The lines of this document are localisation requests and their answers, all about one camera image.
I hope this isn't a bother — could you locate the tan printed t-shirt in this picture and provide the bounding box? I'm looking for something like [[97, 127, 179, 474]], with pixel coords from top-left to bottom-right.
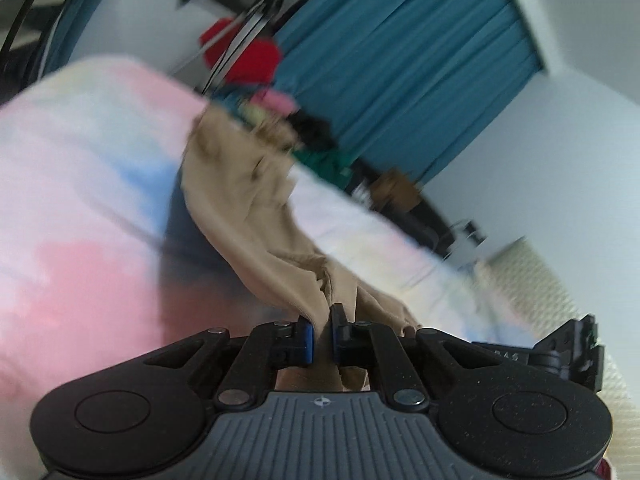
[[180, 107, 426, 393]]

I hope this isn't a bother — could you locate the teal cloth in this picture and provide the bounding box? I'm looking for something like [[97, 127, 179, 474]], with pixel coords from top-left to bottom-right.
[[220, 85, 261, 111]]

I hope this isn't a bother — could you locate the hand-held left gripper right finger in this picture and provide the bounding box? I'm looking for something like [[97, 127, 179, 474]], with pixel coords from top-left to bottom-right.
[[330, 304, 493, 409]]

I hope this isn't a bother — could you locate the brown paper bag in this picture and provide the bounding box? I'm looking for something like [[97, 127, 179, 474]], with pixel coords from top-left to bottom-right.
[[370, 170, 423, 213]]

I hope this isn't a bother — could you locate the cream textured cover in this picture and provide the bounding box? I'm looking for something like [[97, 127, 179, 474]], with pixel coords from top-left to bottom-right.
[[475, 240, 640, 480]]

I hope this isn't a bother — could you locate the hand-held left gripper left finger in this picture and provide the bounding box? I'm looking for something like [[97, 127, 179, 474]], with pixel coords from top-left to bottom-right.
[[142, 316, 316, 409]]

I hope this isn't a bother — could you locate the black garment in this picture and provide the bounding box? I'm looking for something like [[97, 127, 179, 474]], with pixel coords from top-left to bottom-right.
[[287, 112, 338, 151]]

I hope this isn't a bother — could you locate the narrow blue curtain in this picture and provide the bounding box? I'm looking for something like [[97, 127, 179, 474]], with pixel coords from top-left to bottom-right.
[[40, 0, 121, 81]]

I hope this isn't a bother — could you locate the black sofa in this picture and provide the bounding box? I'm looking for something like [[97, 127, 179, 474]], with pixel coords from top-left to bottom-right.
[[350, 160, 488, 261]]

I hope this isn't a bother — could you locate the red garment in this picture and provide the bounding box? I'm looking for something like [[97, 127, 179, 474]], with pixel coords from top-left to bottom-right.
[[200, 17, 283, 86]]

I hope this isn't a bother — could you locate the garment steamer stand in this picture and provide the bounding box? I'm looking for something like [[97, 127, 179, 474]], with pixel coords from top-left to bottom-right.
[[170, 0, 291, 96]]

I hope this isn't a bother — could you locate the green garment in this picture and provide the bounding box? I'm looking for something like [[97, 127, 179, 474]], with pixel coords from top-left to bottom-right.
[[292, 147, 356, 191]]

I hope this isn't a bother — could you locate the pink garment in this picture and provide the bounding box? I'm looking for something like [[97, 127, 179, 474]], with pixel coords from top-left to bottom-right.
[[250, 89, 301, 116]]

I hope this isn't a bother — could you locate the pastel bedsheet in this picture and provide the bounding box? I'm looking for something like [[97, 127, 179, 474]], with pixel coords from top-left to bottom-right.
[[0, 55, 551, 411]]

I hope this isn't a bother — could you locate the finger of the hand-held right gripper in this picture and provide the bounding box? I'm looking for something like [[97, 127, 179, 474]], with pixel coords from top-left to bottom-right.
[[532, 314, 606, 392]]

